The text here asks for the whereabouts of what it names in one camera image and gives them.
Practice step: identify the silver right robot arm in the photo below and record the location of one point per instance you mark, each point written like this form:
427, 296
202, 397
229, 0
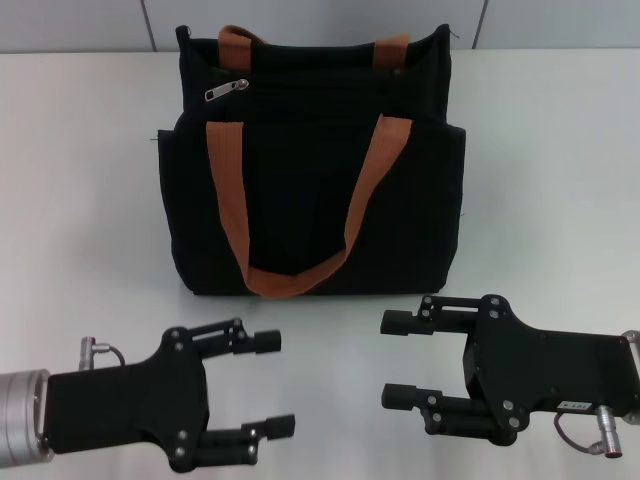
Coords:
634, 345

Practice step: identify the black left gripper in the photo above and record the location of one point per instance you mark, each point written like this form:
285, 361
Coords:
125, 405

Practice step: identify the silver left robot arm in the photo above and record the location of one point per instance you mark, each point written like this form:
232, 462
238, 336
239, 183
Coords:
20, 415

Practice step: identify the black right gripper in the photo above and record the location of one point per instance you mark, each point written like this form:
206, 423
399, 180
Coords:
550, 375

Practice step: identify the silver zipper pull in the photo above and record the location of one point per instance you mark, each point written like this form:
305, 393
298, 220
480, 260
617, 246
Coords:
225, 91

